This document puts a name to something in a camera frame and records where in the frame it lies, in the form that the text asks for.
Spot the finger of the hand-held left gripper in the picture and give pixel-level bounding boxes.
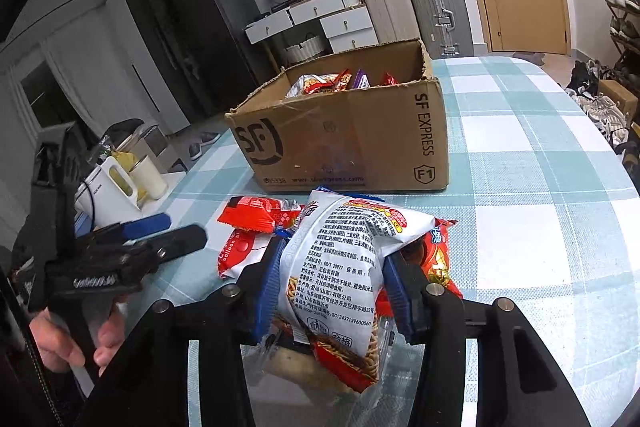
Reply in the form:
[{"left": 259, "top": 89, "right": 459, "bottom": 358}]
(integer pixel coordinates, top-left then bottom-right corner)
[
  {"left": 120, "top": 224, "right": 208, "bottom": 283},
  {"left": 107, "top": 213, "right": 172, "bottom": 240}
]

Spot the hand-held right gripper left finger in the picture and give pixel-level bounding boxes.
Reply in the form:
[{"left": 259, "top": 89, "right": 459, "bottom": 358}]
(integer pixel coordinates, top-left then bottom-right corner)
[{"left": 87, "top": 234, "right": 288, "bottom": 427}]

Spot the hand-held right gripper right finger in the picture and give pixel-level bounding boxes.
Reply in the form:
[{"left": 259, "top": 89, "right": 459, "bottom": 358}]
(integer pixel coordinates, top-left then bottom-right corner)
[{"left": 382, "top": 249, "right": 593, "bottom": 427}]

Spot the red cone snack packet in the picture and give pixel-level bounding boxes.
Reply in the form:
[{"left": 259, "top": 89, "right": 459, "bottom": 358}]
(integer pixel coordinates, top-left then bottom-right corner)
[{"left": 400, "top": 219, "right": 463, "bottom": 300}]

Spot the white noodle snack packet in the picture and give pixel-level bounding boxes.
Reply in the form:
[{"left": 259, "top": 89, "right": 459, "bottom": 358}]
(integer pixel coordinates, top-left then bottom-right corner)
[{"left": 272, "top": 188, "right": 436, "bottom": 394}]

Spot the red white dotted packet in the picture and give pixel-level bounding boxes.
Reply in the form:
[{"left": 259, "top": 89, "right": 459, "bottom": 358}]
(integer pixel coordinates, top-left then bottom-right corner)
[{"left": 217, "top": 196, "right": 302, "bottom": 280}]

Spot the clear cracker packet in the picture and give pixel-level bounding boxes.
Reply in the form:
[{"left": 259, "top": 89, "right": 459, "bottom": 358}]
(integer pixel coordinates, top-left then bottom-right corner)
[{"left": 245, "top": 322, "right": 391, "bottom": 390}]

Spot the brown cardboard box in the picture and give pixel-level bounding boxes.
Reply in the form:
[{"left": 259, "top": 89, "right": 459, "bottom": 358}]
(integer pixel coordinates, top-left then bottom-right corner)
[{"left": 225, "top": 38, "right": 449, "bottom": 194}]

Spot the red white noodle packet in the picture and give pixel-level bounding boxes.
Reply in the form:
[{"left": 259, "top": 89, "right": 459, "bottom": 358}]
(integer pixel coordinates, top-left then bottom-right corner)
[{"left": 287, "top": 74, "right": 341, "bottom": 98}]

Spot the person's left hand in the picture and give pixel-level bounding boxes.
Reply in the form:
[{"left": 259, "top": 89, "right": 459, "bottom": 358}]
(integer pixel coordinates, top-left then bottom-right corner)
[{"left": 29, "top": 304, "right": 126, "bottom": 378}]

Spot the cream cup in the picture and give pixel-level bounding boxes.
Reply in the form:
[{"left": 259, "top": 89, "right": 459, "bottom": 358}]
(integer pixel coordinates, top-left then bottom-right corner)
[{"left": 129, "top": 155, "right": 168, "bottom": 200}]

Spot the white kettle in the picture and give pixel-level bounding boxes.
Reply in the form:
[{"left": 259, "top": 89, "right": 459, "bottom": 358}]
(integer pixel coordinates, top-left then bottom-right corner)
[{"left": 75, "top": 155, "right": 143, "bottom": 228}]

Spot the dark wardrobe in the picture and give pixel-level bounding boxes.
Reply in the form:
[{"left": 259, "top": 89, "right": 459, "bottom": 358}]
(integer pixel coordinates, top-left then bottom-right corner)
[{"left": 120, "top": 0, "right": 201, "bottom": 118}]

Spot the dark grey refrigerator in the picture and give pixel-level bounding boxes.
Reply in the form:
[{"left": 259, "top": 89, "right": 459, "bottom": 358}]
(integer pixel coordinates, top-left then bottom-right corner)
[{"left": 172, "top": 0, "right": 263, "bottom": 108}]

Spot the woven laundry basket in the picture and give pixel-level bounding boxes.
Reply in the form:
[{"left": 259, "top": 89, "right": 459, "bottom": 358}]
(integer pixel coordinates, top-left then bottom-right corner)
[{"left": 280, "top": 32, "right": 333, "bottom": 68}]

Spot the white drawer cabinet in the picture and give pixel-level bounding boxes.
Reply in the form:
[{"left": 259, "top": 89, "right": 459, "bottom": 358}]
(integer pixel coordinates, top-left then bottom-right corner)
[{"left": 320, "top": 4, "right": 379, "bottom": 54}]

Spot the white desk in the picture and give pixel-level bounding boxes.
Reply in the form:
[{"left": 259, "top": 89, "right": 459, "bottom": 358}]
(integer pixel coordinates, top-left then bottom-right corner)
[{"left": 245, "top": 0, "right": 362, "bottom": 72}]

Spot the pile of sneakers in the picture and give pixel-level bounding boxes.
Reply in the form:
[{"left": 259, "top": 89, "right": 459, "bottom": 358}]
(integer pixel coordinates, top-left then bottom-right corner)
[{"left": 567, "top": 59, "right": 636, "bottom": 148}]

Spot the silver suitcase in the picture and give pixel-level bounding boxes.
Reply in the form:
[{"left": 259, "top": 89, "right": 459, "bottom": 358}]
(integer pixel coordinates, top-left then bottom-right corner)
[{"left": 406, "top": 0, "right": 475, "bottom": 58}]

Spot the beige suitcase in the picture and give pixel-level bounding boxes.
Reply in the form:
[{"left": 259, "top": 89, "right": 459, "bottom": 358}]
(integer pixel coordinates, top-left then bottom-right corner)
[{"left": 359, "top": 0, "right": 423, "bottom": 45}]

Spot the small cardboard box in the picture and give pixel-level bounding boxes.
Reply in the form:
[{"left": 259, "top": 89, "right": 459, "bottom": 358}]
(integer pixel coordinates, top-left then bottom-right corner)
[{"left": 597, "top": 79, "right": 638, "bottom": 120}]

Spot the wooden shoe rack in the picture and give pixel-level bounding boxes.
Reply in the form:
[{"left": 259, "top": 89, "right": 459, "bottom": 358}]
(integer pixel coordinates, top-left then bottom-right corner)
[{"left": 592, "top": 0, "right": 640, "bottom": 75}]

